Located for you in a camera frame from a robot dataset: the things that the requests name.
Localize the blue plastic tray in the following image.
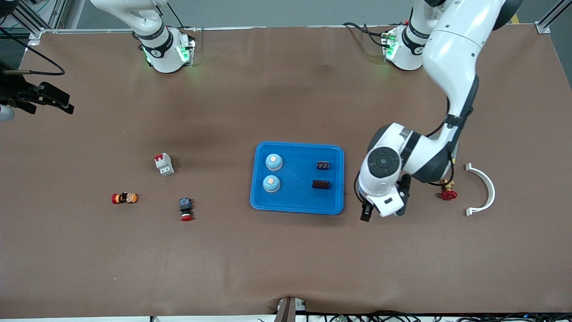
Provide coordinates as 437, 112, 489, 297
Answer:
250, 141, 345, 216

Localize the brass valve red handwheel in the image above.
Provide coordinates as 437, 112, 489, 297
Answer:
440, 179, 458, 201

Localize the brown table mat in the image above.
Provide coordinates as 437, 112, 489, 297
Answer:
0, 25, 572, 319

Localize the white curved pipe clamp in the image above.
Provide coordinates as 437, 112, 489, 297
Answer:
465, 163, 496, 217

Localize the white red circuit breaker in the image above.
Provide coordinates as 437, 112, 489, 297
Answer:
154, 153, 175, 177

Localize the red emergency stop button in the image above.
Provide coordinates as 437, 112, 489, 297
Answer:
179, 197, 194, 222

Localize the aluminium frame profile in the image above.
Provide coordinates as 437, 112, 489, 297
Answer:
534, 0, 572, 34
0, 0, 67, 41

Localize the black cable bundle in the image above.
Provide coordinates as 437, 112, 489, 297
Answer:
304, 310, 572, 322

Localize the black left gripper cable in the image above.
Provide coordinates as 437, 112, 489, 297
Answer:
355, 96, 467, 203

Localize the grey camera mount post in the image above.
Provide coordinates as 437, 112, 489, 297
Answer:
273, 296, 307, 322

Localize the black right base cable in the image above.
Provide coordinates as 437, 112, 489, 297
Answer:
166, 0, 197, 32

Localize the black base cable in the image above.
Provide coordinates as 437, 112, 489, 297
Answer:
166, 0, 197, 32
342, 21, 389, 47

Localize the black left base cable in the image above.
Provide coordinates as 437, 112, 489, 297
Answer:
342, 21, 389, 47

